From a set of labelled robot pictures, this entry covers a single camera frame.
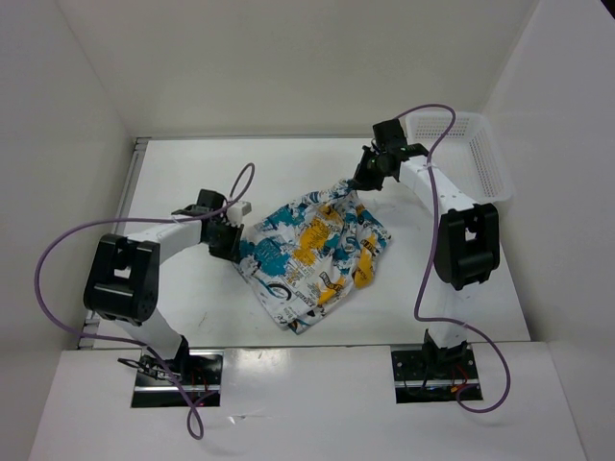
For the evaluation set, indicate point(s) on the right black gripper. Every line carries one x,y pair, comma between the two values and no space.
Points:
361,180

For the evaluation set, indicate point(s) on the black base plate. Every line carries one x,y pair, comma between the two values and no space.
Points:
415,381
155,389

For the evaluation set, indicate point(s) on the white perforated plastic basket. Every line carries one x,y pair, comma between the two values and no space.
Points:
467,152

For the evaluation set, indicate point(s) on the white teal yellow patterned shorts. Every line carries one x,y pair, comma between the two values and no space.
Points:
302,260

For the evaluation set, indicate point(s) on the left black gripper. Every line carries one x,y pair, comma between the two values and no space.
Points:
232,251

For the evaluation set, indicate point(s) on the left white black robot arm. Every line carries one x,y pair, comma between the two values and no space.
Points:
124,279

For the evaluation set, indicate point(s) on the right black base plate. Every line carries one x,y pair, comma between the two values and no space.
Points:
415,381

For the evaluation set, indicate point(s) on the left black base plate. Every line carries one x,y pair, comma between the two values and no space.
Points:
155,389

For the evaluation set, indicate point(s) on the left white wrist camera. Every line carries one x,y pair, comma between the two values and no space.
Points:
236,213

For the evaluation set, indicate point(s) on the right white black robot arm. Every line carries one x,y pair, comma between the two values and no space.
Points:
465,241

